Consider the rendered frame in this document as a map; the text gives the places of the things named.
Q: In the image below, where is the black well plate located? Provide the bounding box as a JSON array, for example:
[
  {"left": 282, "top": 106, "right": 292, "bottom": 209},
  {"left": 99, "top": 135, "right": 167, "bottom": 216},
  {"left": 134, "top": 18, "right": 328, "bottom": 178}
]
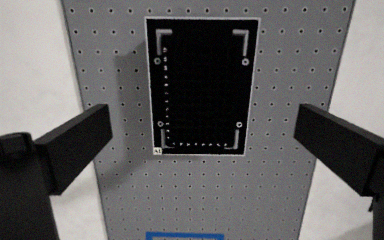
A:
[{"left": 161, "top": 35, "right": 243, "bottom": 148}]

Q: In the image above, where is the blue tape outline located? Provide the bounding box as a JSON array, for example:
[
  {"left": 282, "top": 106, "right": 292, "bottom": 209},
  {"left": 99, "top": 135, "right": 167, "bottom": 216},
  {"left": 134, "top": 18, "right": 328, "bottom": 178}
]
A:
[{"left": 146, "top": 232, "right": 224, "bottom": 240}]

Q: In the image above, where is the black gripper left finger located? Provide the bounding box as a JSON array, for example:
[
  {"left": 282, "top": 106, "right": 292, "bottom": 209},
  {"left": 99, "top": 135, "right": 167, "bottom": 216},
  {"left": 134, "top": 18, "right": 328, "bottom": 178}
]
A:
[{"left": 0, "top": 104, "right": 113, "bottom": 240}]

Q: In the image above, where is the grey perforated base plate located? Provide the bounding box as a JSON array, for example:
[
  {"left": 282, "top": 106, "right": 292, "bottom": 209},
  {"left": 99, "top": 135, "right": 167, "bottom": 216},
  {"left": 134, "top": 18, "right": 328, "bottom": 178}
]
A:
[{"left": 60, "top": 0, "right": 357, "bottom": 240}]

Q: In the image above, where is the black raised plate nest on grey legs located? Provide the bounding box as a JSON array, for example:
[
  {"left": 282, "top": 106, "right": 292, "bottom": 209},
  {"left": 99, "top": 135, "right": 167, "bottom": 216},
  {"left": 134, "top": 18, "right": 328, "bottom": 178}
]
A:
[{"left": 144, "top": 17, "right": 261, "bottom": 156}]

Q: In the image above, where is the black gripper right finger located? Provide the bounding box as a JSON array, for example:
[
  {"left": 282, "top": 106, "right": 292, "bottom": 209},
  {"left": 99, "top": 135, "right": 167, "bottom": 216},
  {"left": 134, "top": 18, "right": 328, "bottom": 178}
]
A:
[{"left": 293, "top": 104, "right": 384, "bottom": 240}]

